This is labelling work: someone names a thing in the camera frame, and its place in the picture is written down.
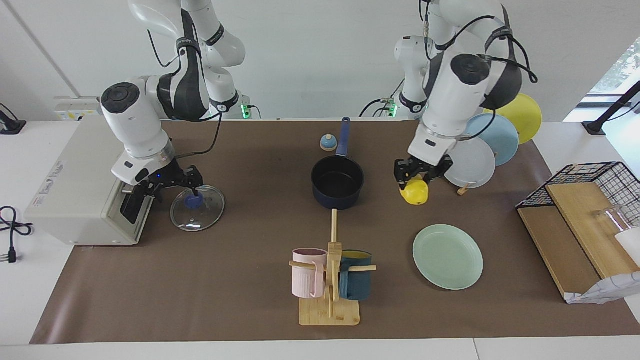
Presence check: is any glass lid with blue knob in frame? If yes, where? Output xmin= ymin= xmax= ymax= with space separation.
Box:
xmin=170 ymin=184 xmax=226 ymax=233

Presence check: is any grey plate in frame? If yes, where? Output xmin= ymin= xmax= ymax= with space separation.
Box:
xmin=444 ymin=136 xmax=496 ymax=189

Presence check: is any light blue plate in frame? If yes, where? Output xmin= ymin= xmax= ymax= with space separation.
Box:
xmin=464 ymin=113 xmax=520 ymax=167

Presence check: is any mint green plate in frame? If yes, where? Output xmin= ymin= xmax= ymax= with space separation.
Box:
xmin=412 ymin=223 xmax=484 ymax=291

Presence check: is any yellow plate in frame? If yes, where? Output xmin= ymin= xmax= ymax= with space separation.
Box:
xmin=482 ymin=93 xmax=543 ymax=146

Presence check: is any dark blue saucepan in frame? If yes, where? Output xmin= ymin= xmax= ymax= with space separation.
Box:
xmin=310 ymin=117 xmax=366 ymax=210

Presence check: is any beige toaster oven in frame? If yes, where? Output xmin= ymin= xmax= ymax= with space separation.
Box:
xmin=24 ymin=116 xmax=171 ymax=247

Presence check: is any brown table mat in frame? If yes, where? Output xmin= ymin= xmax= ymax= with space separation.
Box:
xmin=30 ymin=120 xmax=640 ymax=345

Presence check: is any dark teal mug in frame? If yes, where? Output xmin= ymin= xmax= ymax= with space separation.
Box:
xmin=339 ymin=250 xmax=373 ymax=301

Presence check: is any pink ribbed mug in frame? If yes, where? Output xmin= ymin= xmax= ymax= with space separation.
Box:
xmin=292 ymin=248 xmax=328 ymax=299

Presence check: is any wooden mug tree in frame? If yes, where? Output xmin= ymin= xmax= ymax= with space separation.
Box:
xmin=288 ymin=209 xmax=377 ymax=327

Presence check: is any wooden shelf board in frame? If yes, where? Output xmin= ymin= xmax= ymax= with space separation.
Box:
xmin=517 ymin=182 xmax=640 ymax=301

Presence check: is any clear glass cup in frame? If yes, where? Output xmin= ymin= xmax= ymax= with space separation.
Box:
xmin=592 ymin=204 xmax=633 ymax=234

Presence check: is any black clamp stand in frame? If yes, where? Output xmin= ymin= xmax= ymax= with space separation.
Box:
xmin=582 ymin=80 xmax=640 ymax=136

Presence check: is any white crumpled cloth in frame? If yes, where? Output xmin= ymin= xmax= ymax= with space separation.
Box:
xmin=564 ymin=271 xmax=640 ymax=305

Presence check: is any white cup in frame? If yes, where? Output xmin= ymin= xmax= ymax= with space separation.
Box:
xmin=614 ymin=227 xmax=640 ymax=266

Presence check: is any window with greenery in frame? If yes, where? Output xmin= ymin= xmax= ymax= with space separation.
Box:
xmin=587 ymin=37 xmax=640 ymax=97

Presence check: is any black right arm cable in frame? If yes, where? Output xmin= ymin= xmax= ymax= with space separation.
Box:
xmin=147 ymin=29 xmax=224 ymax=159

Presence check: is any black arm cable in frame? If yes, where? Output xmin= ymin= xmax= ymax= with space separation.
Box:
xmin=424 ymin=14 xmax=539 ymax=142
xmin=147 ymin=29 xmax=224 ymax=159

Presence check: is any black base cable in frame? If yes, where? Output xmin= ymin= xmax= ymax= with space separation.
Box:
xmin=359 ymin=76 xmax=407 ymax=119

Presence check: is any white wall socket strip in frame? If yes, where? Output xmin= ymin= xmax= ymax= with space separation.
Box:
xmin=54 ymin=97 xmax=103 ymax=122

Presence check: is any black power cable with plug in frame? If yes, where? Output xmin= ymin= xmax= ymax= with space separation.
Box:
xmin=0 ymin=205 xmax=34 ymax=265

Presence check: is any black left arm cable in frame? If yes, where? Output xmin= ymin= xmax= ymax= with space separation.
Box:
xmin=424 ymin=14 xmax=539 ymax=142

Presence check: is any black desk mount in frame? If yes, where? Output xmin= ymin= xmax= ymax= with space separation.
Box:
xmin=0 ymin=102 xmax=27 ymax=135

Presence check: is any black wire basket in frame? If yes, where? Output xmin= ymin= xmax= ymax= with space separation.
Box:
xmin=516 ymin=161 xmax=640 ymax=232

